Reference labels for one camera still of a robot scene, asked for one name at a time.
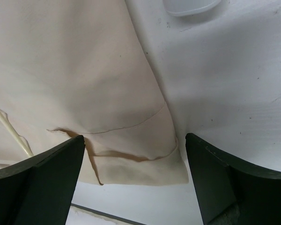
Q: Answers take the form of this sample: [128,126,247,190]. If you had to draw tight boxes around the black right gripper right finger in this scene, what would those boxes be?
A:
[185,133,281,225]

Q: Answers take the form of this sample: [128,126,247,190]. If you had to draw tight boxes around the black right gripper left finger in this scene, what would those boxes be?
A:
[0,135,85,225]

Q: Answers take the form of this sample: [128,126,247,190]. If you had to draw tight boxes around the wooden hanger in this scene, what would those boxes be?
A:
[0,110,34,157]

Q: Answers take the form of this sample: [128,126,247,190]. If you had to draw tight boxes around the beige trousers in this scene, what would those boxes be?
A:
[0,0,189,186]

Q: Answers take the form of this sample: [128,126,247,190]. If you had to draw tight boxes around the metal clothes rack frame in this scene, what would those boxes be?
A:
[163,0,221,17]

